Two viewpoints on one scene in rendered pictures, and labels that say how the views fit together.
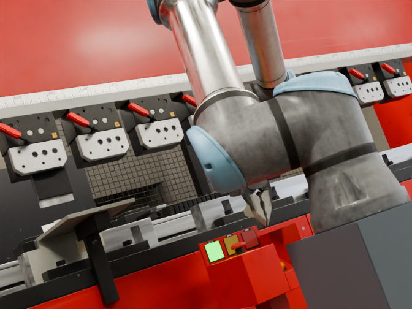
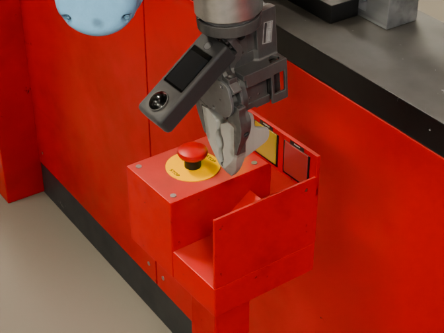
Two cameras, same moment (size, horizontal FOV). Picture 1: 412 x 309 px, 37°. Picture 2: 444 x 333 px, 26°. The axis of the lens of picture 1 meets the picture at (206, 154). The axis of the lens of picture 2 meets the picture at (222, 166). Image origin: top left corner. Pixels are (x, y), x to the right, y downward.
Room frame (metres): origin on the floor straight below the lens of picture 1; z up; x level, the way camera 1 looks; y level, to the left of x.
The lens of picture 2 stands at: (1.60, -1.05, 1.48)
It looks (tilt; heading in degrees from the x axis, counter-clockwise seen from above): 33 degrees down; 91
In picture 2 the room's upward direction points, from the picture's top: straight up
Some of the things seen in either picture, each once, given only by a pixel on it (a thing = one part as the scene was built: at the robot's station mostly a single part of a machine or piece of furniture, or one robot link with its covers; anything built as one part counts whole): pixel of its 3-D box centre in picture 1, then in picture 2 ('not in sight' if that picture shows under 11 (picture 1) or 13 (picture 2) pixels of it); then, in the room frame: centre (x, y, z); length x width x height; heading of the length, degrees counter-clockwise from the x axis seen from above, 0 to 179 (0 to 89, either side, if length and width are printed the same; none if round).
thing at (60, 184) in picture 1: (52, 188); not in sight; (1.70, 0.44, 1.13); 0.10 x 0.02 x 0.10; 125
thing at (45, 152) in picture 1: (31, 146); not in sight; (1.68, 0.46, 1.26); 0.15 x 0.09 x 0.17; 125
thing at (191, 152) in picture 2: (239, 249); (192, 158); (1.54, 0.00, 0.79); 0.04 x 0.04 x 0.04
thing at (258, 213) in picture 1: (252, 211); (232, 131); (1.60, -0.06, 0.87); 0.06 x 0.03 x 0.09; 37
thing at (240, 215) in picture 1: (255, 211); not in sight; (2.00, -0.09, 0.89); 0.30 x 0.05 x 0.03; 125
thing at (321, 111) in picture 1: (317, 118); not in sight; (0.94, -0.18, 0.94); 0.13 x 0.12 x 0.14; 87
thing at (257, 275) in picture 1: (256, 261); (220, 199); (1.58, -0.03, 0.75); 0.20 x 0.16 x 0.18; 127
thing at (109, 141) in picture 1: (95, 135); not in sight; (1.80, 0.29, 1.26); 0.15 x 0.09 x 0.17; 125
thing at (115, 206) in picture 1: (84, 220); not in sight; (1.58, 0.35, 1.00); 0.26 x 0.18 x 0.01; 35
